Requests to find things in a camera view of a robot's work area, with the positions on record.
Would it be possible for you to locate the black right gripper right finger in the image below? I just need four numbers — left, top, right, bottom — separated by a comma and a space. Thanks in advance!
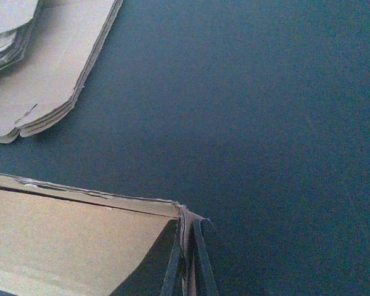
186, 219, 219, 295

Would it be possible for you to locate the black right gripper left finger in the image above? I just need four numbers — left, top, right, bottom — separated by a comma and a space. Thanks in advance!
111, 220, 181, 296

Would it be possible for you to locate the stack of flat cardboard blanks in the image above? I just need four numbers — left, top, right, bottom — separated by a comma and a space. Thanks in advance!
0, 1, 123, 143

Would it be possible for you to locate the brown cardboard box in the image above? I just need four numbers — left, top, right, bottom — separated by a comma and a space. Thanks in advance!
0, 170, 212, 296

